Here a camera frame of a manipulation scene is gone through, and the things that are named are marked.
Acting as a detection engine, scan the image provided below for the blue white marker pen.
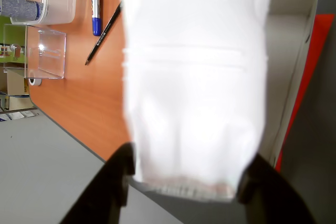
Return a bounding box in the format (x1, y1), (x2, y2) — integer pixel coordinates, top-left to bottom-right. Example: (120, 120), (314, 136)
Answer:
(90, 0), (103, 37)

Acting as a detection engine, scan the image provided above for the gray blue speckled cylinder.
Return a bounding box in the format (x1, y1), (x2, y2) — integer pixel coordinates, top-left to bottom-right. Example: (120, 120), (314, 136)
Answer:
(0, 0), (46, 22)

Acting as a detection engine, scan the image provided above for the white tape roll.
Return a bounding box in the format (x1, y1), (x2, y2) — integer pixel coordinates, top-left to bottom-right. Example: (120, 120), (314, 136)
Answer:
(28, 70), (43, 86)

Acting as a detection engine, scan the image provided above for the black pencil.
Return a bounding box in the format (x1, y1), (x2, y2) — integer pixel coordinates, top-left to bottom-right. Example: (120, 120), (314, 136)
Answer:
(84, 1), (123, 66)

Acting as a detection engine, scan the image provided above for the brown background carton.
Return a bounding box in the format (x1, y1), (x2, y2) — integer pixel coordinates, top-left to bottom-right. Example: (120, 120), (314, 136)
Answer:
(5, 69), (29, 97)

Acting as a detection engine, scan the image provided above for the clear acrylic box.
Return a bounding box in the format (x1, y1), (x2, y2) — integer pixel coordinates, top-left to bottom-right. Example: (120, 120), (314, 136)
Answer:
(4, 23), (67, 80)

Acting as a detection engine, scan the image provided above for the gray paper box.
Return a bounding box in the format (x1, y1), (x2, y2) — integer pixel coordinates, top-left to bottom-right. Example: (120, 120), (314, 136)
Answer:
(258, 0), (320, 169)

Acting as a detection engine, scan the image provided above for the white sandwich pack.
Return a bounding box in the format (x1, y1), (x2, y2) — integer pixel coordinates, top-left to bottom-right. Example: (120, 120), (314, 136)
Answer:
(117, 0), (275, 203)

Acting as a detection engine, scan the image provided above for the red paper sheet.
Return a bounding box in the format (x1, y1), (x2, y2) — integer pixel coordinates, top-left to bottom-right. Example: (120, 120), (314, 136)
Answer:
(274, 13), (336, 174)

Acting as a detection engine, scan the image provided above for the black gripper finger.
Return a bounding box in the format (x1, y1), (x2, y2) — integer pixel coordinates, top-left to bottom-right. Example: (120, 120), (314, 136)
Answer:
(59, 142), (137, 224)
(237, 154), (316, 224)

